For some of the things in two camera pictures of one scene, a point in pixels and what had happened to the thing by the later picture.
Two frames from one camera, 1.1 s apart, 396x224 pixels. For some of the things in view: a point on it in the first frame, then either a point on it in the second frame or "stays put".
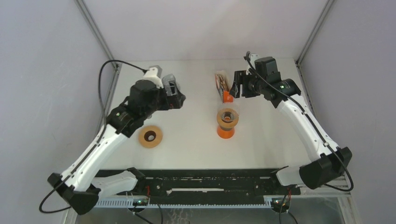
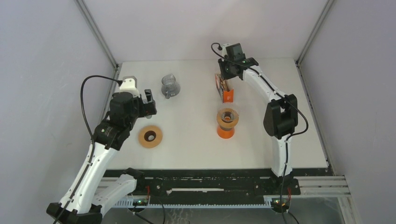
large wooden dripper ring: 150,136 stays put
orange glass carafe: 225,133 stays put
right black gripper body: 253,85 → 225,67
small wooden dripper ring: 227,117 stays put
